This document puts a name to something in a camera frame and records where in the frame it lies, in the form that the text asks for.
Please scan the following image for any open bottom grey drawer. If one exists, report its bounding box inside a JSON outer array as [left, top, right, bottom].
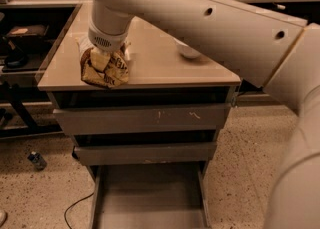
[[89, 162, 211, 229]]

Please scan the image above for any grey drawer cabinet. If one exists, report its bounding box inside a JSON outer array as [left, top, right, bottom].
[[37, 1, 242, 229]]

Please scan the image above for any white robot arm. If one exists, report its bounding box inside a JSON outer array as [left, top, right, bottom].
[[89, 0, 320, 229]]

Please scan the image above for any middle grey drawer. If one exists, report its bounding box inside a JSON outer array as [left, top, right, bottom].
[[75, 142, 216, 166]]

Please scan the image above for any top grey drawer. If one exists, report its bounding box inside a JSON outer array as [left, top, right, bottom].
[[54, 104, 230, 135]]

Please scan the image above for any small blue can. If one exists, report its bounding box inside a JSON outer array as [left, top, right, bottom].
[[28, 152, 47, 171]]

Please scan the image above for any brown yellow chip bag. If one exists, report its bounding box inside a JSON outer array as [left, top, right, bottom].
[[77, 36, 129, 88]]

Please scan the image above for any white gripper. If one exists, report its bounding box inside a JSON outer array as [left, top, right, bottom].
[[88, 23, 127, 72]]

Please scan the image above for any black floor cable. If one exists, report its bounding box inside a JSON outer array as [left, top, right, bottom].
[[63, 191, 96, 229]]

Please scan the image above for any white ceramic bowl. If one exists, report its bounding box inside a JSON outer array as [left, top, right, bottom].
[[174, 39, 200, 59]]

